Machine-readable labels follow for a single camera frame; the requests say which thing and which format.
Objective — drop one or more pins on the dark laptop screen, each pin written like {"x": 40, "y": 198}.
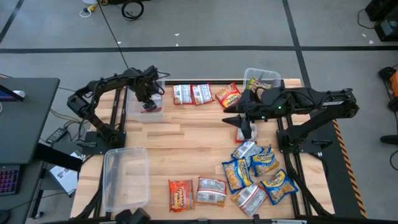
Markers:
{"x": 7, "y": 95}

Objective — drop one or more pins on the blue Maruchan ramen pack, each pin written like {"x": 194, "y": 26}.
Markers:
{"x": 278, "y": 186}
{"x": 264, "y": 161}
{"x": 244, "y": 149}
{"x": 236, "y": 175}

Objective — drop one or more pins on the white paper sheet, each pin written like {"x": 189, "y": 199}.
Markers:
{"x": 63, "y": 179}

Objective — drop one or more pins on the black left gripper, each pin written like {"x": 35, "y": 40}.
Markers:
{"x": 149, "y": 90}

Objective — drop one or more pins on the black desk crossbar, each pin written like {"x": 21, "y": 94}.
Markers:
{"x": 59, "y": 157}

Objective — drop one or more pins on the orange Maruchan ramen pack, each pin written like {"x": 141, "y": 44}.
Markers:
{"x": 248, "y": 199}

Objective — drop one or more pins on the green Maruchan noodle pack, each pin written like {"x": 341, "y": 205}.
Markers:
{"x": 256, "y": 84}

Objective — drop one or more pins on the black platform with hazard stripe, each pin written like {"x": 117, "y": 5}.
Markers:
{"x": 339, "y": 186}

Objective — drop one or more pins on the clear bin with paper label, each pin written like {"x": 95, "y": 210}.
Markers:
{"x": 264, "y": 74}

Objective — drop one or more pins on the black power adapter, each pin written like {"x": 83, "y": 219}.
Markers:
{"x": 56, "y": 135}

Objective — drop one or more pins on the backlit keyboard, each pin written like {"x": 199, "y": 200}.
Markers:
{"x": 9, "y": 180}

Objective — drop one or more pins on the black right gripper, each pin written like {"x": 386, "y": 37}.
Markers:
{"x": 258, "y": 105}

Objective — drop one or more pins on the black desk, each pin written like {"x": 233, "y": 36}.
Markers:
{"x": 28, "y": 124}

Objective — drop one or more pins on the black equipment case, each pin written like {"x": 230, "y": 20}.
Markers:
{"x": 382, "y": 9}

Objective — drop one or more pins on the black aluminium table frame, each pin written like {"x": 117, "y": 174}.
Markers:
{"x": 186, "y": 222}

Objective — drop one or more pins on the orange Saucy Noods noodle pack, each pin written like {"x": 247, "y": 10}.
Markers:
{"x": 211, "y": 191}
{"x": 181, "y": 196}

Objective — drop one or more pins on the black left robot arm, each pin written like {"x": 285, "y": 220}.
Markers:
{"x": 102, "y": 82}

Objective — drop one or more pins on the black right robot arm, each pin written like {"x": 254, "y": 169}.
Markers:
{"x": 311, "y": 99}

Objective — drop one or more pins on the white computer mouse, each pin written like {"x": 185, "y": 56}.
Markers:
{"x": 19, "y": 93}

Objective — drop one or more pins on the clear plastic bin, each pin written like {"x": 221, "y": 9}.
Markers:
{"x": 136, "y": 115}
{"x": 124, "y": 180}

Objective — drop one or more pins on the black chair base leg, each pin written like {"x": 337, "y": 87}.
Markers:
{"x": 390, "y": 139}

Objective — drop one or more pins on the orange object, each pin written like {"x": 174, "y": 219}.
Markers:
{"x": 395, "y": 84}

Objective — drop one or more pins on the black equipment box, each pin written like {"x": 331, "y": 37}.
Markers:
{"x": 388, "y": 29}

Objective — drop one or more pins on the red Maruchan noodle pack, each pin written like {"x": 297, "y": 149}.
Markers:
{"x": 183, "y": 94}
{"x": 254, "y": 133}
{"x": 228, "y": 95}
{"x": 150, "y": 110}
{"x": 202, "y": 93}

